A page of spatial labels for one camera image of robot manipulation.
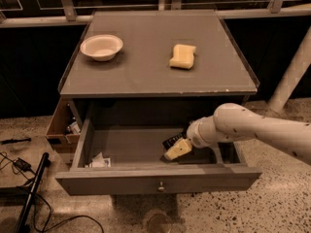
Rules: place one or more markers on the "brown cardboard box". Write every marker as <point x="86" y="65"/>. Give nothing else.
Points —
<point x="59" y="135"/>

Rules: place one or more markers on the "black power adapter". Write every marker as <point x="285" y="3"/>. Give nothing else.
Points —
<point x="22" y="165"/>

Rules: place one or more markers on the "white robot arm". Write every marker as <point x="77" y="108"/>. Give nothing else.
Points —
<point x="232" y="122"/>

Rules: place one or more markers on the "white paper bowl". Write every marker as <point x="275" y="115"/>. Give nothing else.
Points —
<point x="101" y="47"/>

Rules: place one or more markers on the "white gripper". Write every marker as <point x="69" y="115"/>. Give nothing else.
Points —
<point x="193" y="136"/>

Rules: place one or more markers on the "small white bottle in box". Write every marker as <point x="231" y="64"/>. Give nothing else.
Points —
<point x="73" y="128"/>

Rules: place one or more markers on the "grey cabinet with counter top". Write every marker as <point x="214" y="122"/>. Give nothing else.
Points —
<point x="139" y="87"/>

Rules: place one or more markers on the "black pole on floor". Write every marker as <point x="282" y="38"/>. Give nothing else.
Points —
<point x="31" y="192"/>

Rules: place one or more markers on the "open grey top drawer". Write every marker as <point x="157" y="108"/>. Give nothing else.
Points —
<point x="138" y="164"/>

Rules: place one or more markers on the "black tool on floor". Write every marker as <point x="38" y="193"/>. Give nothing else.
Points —
<point x="13" y="141"/>

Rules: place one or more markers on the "yellow sponge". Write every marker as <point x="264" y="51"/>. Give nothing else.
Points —
<point x="183" y="56"/>

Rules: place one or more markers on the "metal window railing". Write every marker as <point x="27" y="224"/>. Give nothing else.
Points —
<point x="23" y="13"/>

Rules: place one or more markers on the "round metal drawer knob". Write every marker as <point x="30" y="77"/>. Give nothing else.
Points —
<point x="161" y="187"/>

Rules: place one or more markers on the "white crumpled packet in drawer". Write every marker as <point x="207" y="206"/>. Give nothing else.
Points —
<point x="99" y="161"/>

